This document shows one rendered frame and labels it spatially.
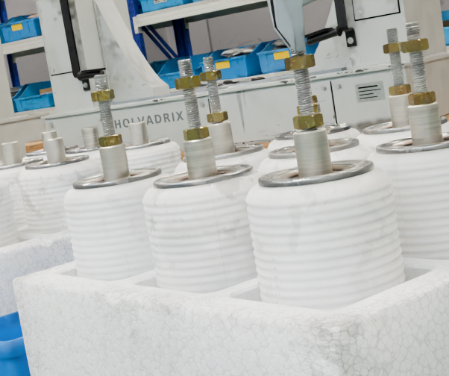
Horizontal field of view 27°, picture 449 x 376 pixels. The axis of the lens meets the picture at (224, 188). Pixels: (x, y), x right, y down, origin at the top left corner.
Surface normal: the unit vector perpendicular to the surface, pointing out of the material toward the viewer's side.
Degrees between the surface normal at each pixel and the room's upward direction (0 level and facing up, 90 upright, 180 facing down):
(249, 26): 90
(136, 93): 90
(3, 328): 88
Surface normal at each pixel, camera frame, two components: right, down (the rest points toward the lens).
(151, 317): -0.76, 0.20
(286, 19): -0.64, 0.58
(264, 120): -0.55, 0.19
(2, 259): 0.62, 0.00
